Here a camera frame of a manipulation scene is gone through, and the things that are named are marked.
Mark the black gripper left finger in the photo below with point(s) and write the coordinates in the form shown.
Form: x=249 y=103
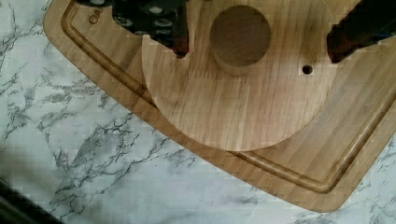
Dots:
x=164 y=21

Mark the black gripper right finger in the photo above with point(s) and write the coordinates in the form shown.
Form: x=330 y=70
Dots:
x=369 y=22

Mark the round wooden lid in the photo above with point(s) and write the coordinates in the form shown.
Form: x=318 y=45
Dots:
x=257 y=71

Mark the bamboo cutting board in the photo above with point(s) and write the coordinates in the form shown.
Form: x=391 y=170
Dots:
x=317 y=169

